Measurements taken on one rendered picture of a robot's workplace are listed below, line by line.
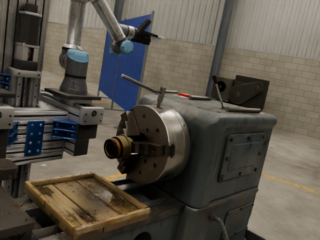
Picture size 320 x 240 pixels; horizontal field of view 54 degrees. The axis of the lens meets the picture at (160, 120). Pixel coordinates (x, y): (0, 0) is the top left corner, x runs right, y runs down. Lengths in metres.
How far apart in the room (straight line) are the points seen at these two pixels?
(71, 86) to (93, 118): 0.21
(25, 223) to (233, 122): 0.85
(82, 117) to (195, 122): 0.64
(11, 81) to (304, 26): 10.39
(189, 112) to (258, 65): 10.16
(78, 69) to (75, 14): 0.33
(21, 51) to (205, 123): 0.97
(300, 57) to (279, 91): 1.23
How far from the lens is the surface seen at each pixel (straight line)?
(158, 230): 1.29
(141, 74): 6.21
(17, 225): 0.86
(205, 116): 1.24
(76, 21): 1.89
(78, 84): 1.75
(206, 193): 1.31
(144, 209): 1.13
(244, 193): 1.62
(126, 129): 1.20
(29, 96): 1.75
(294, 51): 11.28
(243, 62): 11.53
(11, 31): 1.75
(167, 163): 1.15
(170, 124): 1.16
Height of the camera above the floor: 1.40
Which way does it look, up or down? 10 degrees down
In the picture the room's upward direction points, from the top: 11 degrees clockwise
